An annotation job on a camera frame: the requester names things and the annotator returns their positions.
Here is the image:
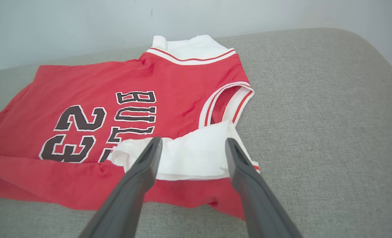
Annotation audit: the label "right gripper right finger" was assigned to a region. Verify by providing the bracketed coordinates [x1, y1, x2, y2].
[225, 138, 303, 238]

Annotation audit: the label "red white basketball jersey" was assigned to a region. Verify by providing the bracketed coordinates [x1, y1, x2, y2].
[0, 35, 261, 220]

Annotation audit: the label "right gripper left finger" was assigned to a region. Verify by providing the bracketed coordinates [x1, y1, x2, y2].
[79, 137, 163, 238]

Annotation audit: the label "grey fabric sofa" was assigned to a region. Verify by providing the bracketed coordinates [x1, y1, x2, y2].
[0, 28, 392, 238]

